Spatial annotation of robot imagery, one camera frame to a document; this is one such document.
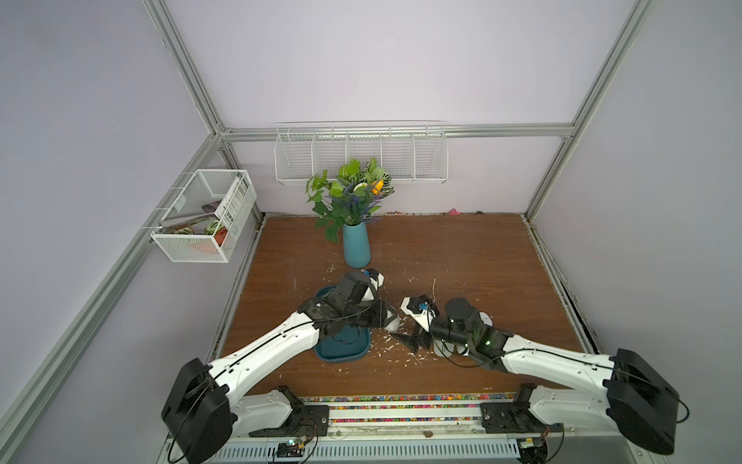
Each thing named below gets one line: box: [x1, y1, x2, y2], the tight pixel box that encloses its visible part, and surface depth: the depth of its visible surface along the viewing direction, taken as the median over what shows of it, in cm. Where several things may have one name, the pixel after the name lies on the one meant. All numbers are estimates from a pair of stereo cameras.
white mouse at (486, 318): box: [478, 311, 494, 327], surface depth 93 cm
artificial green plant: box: [342, 220, 371, 268], surface depth 100 cm
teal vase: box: [342, 222, 372, 269], surface depth 100 cm
